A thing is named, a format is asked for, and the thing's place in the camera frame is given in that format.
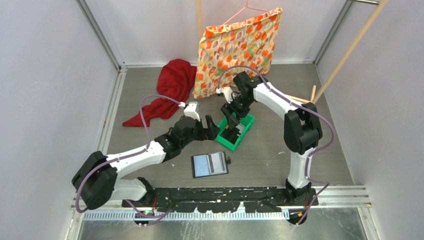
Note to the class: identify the wooden rack frame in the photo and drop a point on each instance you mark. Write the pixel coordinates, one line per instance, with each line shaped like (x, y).
(353, 69)

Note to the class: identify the pink wire hanger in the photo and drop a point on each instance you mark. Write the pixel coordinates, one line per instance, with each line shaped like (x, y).
(245, 7)

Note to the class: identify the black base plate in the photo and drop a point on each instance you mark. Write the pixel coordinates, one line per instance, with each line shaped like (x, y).
(268, 199)

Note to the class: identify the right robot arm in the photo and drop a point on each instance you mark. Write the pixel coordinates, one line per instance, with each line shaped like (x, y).
(301, 126)

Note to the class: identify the floral orange gift bag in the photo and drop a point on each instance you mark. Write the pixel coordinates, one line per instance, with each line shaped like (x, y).
(224, 48)

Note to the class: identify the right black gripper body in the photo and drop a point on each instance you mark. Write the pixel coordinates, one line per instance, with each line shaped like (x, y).
(240, 105)

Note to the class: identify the green plastic bin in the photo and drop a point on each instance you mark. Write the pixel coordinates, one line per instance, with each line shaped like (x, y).
(231, 138)

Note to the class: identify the black card holder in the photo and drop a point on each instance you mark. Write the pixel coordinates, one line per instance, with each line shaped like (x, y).
(210, 164)

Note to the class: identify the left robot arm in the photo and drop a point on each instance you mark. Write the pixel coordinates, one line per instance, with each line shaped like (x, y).
(101, 177)

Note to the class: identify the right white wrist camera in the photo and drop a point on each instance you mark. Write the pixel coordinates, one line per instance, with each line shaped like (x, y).
(225, 92)

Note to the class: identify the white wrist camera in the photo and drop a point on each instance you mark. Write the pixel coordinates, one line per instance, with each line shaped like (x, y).
(225, 92)
(191, 109)

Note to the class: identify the red cloth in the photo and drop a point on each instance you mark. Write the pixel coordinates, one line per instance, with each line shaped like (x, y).
(176, 80)

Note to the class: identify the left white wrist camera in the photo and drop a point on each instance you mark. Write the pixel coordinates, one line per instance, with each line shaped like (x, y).
(191, 109)

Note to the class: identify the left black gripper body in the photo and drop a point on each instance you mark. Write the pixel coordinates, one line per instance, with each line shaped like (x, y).
(201, 133)

